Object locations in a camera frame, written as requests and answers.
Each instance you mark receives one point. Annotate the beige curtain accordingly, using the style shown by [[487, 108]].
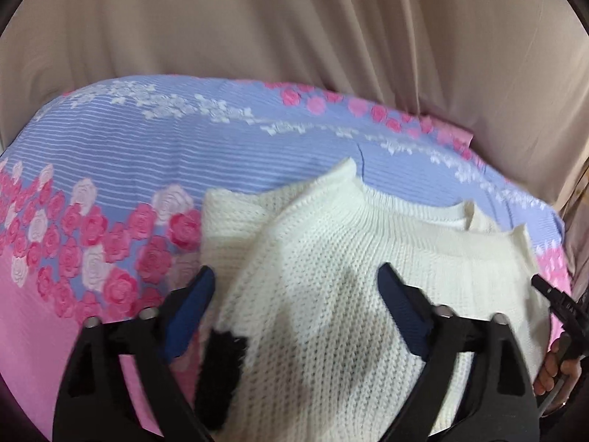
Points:
[[276, 18]]

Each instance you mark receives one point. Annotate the black fuzzy cloth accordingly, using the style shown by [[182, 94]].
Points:
[[220, 377]]

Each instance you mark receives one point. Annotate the white knit sweater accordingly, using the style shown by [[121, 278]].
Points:
[[331, 258]]

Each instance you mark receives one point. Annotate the person's right hand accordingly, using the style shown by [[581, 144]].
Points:
[[548, 368]]

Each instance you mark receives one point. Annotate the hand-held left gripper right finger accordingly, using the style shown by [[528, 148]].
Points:
[[406, 314]]

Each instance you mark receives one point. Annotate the blue pink floral bed sheet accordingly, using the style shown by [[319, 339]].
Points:
[[138, 147]]

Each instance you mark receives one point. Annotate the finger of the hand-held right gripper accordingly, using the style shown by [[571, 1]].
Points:
[[554, 297]]

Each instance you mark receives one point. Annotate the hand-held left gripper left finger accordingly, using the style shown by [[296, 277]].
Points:
[[189, 313]]

